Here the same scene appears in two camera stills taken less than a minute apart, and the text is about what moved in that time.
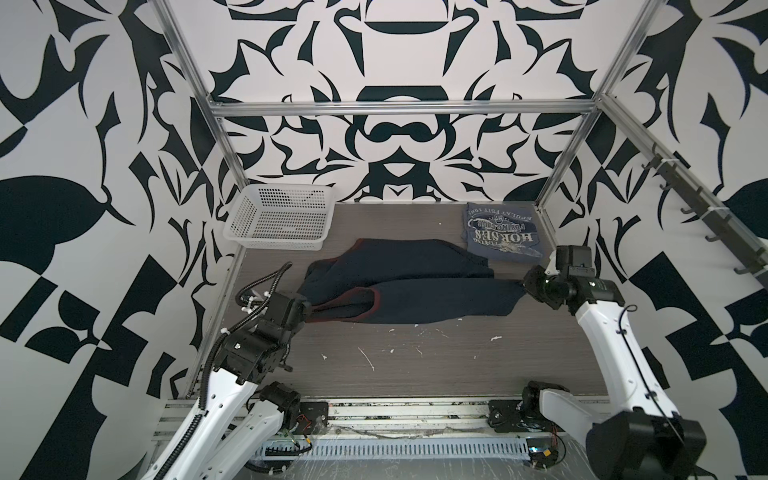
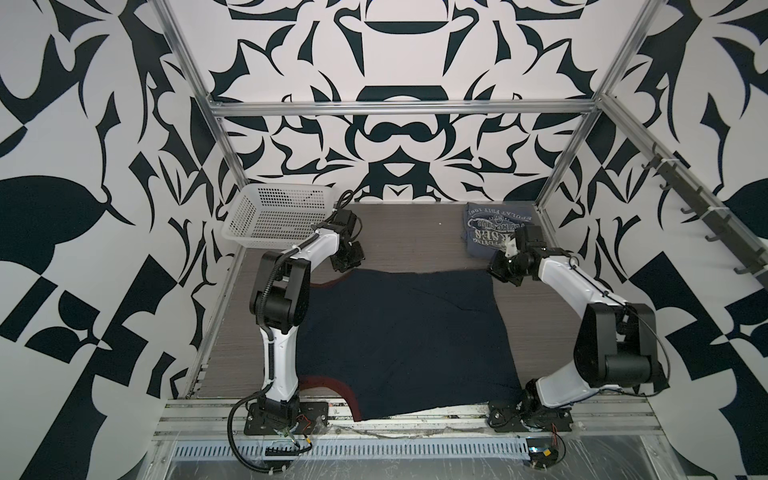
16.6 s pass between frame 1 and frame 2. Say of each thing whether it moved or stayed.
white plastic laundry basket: stayed
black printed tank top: moved
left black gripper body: moved
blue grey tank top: stayed
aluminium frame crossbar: stayed
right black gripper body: moved
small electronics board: stayed
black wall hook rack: stayed
